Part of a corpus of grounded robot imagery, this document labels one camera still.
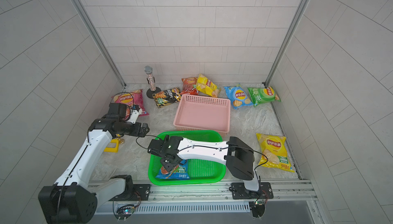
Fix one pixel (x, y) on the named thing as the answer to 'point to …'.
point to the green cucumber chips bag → (259, 95)
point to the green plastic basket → (201, 172)
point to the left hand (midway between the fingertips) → (144, 125)
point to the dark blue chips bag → (180, 172)
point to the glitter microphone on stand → (150, 79)
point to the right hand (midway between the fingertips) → (172, 165)
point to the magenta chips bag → (129, 98)
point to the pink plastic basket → (203, 113)
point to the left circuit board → (124, 211)
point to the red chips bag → (189, 86)
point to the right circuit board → (258, 207)
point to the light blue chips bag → (238, 97)
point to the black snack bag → (167, 97)
